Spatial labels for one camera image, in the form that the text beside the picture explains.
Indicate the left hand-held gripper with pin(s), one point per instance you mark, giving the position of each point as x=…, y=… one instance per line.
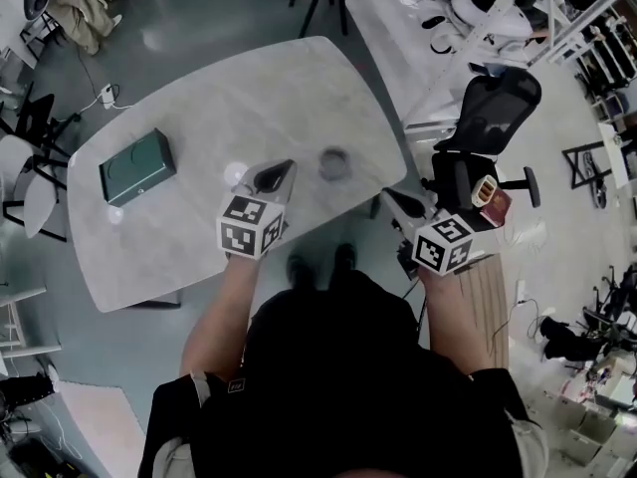
x=249, y=227

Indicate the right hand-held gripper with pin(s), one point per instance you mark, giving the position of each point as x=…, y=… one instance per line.
x=443, y=242

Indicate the small round grey object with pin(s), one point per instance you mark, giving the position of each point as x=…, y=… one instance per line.
x=333, y=165

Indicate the person's left forearm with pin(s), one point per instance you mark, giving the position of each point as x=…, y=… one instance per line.
x=219, y=311

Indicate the person's right forearm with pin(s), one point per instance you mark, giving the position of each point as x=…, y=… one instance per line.
x=453, y=321

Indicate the white and orange box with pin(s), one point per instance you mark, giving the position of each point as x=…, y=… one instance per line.
x=485, y=192

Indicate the dark red book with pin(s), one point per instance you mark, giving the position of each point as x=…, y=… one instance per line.
x=497, y=208

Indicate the person's right black shoe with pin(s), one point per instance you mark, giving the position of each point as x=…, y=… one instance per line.
x=345, y=257

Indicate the person's black shoe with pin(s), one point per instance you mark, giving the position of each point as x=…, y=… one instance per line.
x=301, y=272
x=345, y=257

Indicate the person's left black shoe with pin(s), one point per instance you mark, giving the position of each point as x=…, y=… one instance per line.
x=301, y=272

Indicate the wooden board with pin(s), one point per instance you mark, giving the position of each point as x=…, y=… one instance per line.
x=485, y=307

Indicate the black mesh office chair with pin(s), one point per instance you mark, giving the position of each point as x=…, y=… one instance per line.
x=492, y=112

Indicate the dark green box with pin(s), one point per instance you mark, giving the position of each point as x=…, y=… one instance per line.
x=134, y=172

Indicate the person's black shirt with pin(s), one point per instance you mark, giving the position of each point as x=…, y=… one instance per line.
x=348, y=376

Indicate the white power strip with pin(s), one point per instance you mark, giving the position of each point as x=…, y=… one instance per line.
x=106, y=95

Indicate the white robot shells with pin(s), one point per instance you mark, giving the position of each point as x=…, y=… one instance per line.
x=483, y=13

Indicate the white chair with black legs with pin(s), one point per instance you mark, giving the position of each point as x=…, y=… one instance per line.
x=30, y=192

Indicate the white step stool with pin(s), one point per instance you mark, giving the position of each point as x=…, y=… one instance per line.
x=20, y=341

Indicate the pink mat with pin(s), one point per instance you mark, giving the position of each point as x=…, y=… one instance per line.
x=99, y=426

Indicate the white table with black frame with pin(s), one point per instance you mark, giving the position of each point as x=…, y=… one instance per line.
x=587, y=162

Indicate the white metal frame rack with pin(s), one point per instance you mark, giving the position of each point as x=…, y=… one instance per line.
x=502, y=13

